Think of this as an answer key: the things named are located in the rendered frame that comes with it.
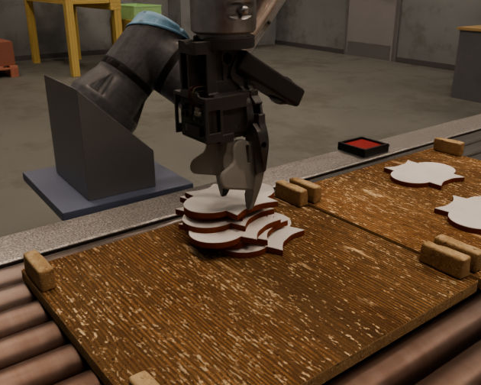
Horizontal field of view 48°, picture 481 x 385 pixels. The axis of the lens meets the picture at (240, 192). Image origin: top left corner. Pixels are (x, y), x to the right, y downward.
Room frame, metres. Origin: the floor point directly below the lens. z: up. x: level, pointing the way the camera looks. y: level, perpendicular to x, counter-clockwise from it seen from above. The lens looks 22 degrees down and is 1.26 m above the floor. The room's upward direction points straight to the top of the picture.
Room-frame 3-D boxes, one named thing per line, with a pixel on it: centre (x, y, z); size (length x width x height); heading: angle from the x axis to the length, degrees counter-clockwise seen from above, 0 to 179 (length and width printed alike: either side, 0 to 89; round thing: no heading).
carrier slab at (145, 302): (0.56, -0.01, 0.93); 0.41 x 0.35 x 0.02; 128
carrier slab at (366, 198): (0.81, -0.34, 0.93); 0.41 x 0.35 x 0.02; 127
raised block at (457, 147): (1.04, -0.41, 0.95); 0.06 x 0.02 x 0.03; 37
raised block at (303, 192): (0.79, -0.08, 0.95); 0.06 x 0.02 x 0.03; 38
